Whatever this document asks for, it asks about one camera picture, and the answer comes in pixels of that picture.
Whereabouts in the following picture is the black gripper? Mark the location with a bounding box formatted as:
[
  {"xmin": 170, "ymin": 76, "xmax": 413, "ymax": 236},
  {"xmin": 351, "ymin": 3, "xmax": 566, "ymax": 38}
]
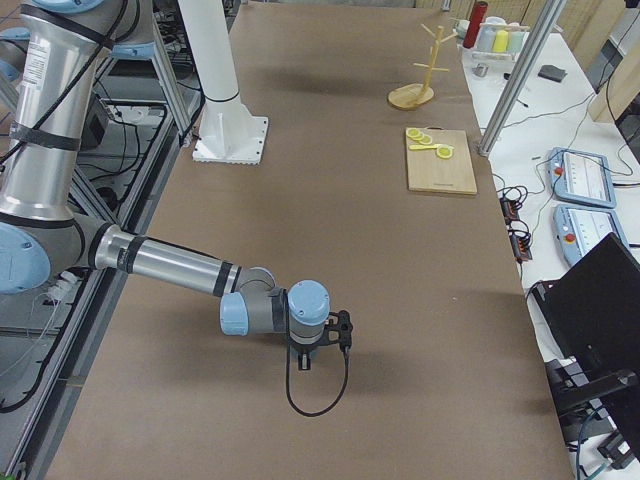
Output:
[{"xmin": 287, "ymin": 330, "xmax": 327, "ymax": 371}]

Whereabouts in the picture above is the wooden mug tree rack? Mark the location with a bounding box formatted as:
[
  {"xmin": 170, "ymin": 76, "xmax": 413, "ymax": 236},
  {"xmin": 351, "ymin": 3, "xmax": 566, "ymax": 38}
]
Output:
[{"xmin": 387, "ymin": 24, "xmax": 456, "ymax": 111}]

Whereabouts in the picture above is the yellow cup on shelf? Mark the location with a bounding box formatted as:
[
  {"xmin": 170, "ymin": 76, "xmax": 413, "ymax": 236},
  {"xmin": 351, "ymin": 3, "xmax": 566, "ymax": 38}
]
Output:
[{"xmin": 492, "ymin": 29, "xmax": 509, "ymax": 53}]

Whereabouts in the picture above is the bamboo cutting board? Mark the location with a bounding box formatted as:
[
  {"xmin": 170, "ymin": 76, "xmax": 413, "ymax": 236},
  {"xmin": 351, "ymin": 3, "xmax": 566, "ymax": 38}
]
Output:
[{"xmin": 405, "ymin": 127, "xmax": 477, "ymax": 195}]

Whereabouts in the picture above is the yellow plastic knife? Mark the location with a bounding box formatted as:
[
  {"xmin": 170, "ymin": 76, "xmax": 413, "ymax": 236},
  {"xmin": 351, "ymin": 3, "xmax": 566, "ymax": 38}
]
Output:
[{"xmin": 408, "ymin": 144, "xmax": 443, "ymax": 151}]

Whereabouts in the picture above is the lemon slice top pair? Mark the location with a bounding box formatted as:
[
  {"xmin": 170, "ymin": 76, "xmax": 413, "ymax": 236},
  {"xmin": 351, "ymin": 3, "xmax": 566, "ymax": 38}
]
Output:
[{"xmin": 435, "ymin": 144, "xmax": 455, "ymax": 159}]

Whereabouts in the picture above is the black monitor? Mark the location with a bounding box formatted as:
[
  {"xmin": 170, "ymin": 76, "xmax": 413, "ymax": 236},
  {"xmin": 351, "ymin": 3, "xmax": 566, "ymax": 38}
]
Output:
[{"xmin": 532, "ymin": 233, "xmax": 639, "ymax": 455}]

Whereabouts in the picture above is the teach pendant lower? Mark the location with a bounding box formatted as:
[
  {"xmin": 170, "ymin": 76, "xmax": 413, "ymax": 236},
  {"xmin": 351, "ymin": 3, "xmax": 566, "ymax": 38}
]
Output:
[{"xmin": 553, "ymin": 204, "xmax": 629, "ymax": 267}]

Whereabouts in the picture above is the teach pendant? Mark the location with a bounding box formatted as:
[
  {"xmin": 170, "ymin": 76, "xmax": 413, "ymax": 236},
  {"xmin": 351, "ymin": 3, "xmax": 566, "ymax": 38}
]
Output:
[
  {"xmin": 553, "ymin": 204, "xmax": 629, "ymax": 267},
  {"xmin": 547, "ymin": 147, "xmax": 617, "ymax": 209}
]

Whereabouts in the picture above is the teach pendant upper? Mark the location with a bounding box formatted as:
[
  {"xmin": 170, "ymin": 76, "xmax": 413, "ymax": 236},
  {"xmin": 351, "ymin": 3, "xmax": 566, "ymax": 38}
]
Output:
[{"xmin": 547, "ymin": 147, "xmax": 617, "ymax": 209}]

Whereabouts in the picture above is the red bottle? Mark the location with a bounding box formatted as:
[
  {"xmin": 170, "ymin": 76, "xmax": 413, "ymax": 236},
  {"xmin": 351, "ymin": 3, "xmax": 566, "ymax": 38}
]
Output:
[{"xmin": 462, "ymin": 1, "xmax": 488, "ymax": 49}]

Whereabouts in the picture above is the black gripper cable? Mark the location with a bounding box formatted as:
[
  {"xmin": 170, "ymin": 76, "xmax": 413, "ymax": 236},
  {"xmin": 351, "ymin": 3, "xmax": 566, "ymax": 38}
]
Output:
[{"xmin": 283, "ymin": 289, "xmax": 351, "ymax": 417}]

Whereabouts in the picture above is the white camera pole base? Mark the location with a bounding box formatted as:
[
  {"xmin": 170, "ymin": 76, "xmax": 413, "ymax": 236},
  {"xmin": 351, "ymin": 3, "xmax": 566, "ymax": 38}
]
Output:
[{"xmin": 179, "ymin": 0, "xmax": 269, "ymax": 165}]

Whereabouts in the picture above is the aluminium frame post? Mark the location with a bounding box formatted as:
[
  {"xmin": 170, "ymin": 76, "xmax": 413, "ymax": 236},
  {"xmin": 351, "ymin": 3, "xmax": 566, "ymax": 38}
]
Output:
[{"xmin": 478, "ymin": 0, "xmax": 567, "ymax": 157}]

